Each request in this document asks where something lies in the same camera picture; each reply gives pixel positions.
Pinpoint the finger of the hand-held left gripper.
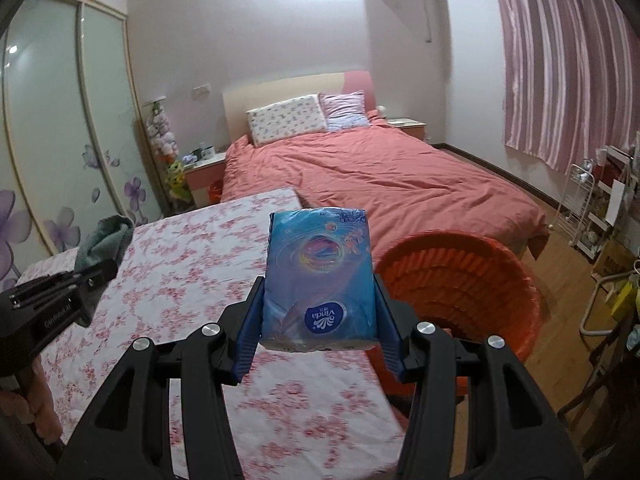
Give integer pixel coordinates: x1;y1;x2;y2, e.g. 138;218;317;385
65;258;119;295

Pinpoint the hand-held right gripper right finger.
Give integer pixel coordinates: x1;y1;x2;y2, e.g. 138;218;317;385
372;274;586;480

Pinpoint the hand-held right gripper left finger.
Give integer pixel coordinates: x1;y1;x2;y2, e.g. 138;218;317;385
60;275;266;480

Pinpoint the green towel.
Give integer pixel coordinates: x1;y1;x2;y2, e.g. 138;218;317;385
75;214;135;272

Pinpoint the orange woven plastic basket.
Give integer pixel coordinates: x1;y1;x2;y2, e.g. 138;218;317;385
367;230;543;418

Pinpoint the blue tissue pack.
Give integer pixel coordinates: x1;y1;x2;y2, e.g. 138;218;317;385
258;206;379;353

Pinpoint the table with floral tablecloth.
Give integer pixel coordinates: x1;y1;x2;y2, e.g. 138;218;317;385
15;187;408;480

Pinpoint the yellow green plush toy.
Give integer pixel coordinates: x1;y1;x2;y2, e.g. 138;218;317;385
165;157;194;202

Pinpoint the wardrobe with flower-print glass doors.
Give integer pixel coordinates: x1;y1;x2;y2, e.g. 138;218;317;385
0;0;166;291

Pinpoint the pink and white nightstand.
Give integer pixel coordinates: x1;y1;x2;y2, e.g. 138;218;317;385
184;152;227;208
387;117;426;143

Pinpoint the bed with pink cover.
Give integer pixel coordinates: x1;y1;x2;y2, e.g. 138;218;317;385
221;115;550;261

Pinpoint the plush flower bouquet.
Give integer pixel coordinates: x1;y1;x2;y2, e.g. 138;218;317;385
147;102;180;159

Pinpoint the dark wooden chair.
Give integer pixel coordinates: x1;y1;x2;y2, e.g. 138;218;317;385
557;310;640;426

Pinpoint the white floral pillow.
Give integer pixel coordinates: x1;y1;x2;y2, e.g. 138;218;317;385
246;94;328;148

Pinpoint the pink striped pillow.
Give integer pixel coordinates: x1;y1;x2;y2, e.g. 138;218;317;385
318;91;371;132

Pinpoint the yellow cardboard box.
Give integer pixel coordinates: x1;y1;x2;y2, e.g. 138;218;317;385
592;240;632;282

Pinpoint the cream and pink headboard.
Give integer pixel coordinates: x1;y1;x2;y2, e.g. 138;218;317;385
221;71;373;143

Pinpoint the white shelf cart with items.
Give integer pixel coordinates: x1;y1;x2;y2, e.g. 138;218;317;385
575;145;640;266

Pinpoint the white pipe cover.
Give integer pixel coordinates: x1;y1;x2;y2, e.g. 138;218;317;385
422;0;446;44

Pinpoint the pink striped curtain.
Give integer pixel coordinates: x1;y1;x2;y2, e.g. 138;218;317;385
487;0;640;171

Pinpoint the white metal tube frame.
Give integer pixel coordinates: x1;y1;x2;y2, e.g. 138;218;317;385
580;280;640;337

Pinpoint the white wire rack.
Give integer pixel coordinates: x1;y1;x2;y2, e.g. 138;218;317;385
552;162;596;249

